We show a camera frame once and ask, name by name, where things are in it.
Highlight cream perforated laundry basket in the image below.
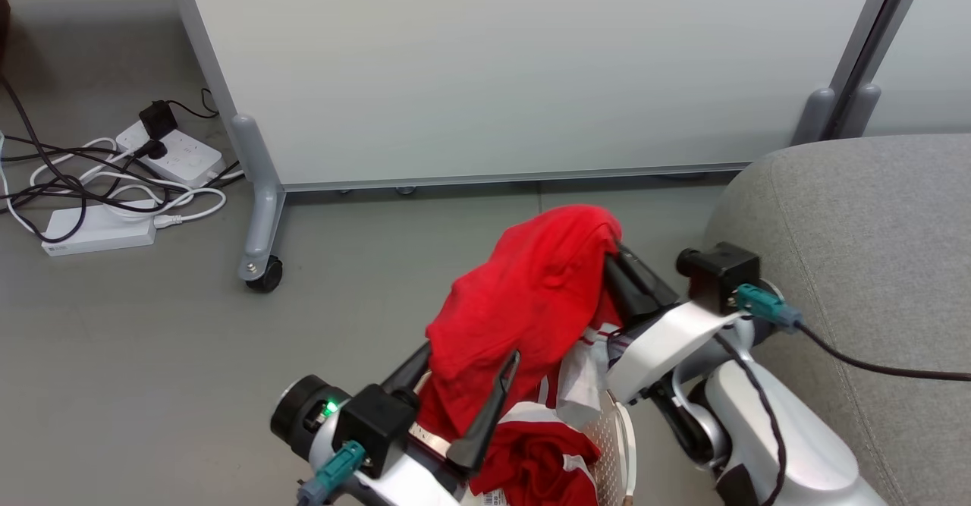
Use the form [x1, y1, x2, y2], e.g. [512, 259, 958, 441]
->
[455, 388, 638, 506]

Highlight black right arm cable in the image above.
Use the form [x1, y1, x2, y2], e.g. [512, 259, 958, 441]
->
[712, 322, 971, 506]

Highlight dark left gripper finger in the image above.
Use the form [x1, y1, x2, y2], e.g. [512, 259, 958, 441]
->
[379, 343, 433, 395]
[446, 350, 521, 476]

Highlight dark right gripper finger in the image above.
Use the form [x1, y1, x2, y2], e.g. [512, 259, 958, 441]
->
[617, 244, 680, 314]
[604, 257, 646, 329]

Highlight teal left cable connector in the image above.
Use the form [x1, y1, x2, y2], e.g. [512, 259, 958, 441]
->
[297, 440, 368, 506]

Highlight grey partition leg with caster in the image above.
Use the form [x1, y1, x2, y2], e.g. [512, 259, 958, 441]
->
[231, 114, 286, 283]

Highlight narrow white partition panel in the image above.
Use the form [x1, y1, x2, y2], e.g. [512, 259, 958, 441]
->
[865, 0, 971, 139]

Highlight black power adapter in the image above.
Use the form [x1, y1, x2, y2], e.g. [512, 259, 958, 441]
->
[139, 100, 180, 141]

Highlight grey fabric sofa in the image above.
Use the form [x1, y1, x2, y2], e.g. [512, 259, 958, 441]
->
[702, 134, 971, 506]

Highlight long white power strip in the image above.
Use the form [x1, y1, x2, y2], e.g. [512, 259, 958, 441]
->
[42, 199, 159, 257]

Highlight red and white jersey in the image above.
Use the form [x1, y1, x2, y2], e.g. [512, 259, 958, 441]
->
[469, 322, 611, 506]

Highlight teal right cable connector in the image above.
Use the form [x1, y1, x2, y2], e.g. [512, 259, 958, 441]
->
[734, 284, 804, 333]

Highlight black floor cables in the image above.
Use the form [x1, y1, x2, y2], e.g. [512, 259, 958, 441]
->
[0, 74, 245, 245]

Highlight large white partition panel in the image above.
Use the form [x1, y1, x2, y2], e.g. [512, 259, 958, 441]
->
[159, 0, 907, 193]

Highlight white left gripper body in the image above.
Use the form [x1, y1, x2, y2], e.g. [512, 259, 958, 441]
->
[355, 423, 471, 506]

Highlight red and white clothing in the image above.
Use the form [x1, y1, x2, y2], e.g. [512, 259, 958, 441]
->
[417, 204, 624, 446]

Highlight square white power strip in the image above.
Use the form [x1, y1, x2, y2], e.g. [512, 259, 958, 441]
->
[115, 119, 227, 188]

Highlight short grey partition leg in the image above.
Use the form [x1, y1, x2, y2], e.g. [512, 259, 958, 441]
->
[838, 83, 882, 141]
[793, 87, 837, 146]

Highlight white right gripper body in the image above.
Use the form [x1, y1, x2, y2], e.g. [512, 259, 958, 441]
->
[607, 301, 750, 405]

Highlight white floor cable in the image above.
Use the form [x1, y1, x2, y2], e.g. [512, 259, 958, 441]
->
[0, 134, 228, 237]

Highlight thin black adapter cord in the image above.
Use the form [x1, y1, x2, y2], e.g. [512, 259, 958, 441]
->
[165, 88, 221, 121]

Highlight black caster wheel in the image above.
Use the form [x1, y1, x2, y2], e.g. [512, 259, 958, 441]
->
[244, 256, 284, 293]

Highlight teal cable connector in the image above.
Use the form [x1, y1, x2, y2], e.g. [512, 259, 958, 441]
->
[734, 284, 804, 333]
[297, 440, 368, 506]

